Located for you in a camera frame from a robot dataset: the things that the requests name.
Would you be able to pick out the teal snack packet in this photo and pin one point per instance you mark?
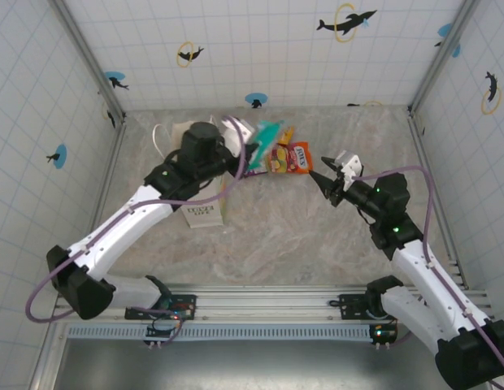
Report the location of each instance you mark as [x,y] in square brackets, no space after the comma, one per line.
[266,136]

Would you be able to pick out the orange red Fox's candy bag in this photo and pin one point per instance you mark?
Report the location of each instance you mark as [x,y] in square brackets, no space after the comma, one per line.
[292,160]

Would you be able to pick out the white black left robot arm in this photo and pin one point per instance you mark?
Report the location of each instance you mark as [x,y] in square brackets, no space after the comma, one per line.
[126,219]

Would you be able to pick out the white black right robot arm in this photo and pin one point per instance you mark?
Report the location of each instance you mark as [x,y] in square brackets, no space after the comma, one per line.
[414,264]

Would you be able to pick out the blue oval fish sticker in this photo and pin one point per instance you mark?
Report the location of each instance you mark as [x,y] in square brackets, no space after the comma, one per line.
[256,99]
[60,156]
[445,29]

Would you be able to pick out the blue oval shark sticker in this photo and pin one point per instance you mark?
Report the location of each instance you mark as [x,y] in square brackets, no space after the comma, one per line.
[114,77]

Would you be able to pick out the grey metal sheet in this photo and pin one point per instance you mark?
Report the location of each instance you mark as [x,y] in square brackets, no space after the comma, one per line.
[256,365]

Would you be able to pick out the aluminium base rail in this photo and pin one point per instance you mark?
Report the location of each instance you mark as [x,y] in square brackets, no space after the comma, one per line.
[256,302]

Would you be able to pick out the aluminium corner post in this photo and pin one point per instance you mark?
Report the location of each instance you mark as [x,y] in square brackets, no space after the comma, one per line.
[441,57]
[89,57]

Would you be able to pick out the aluminium frame post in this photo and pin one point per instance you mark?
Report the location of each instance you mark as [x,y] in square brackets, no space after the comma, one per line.
[49,357]

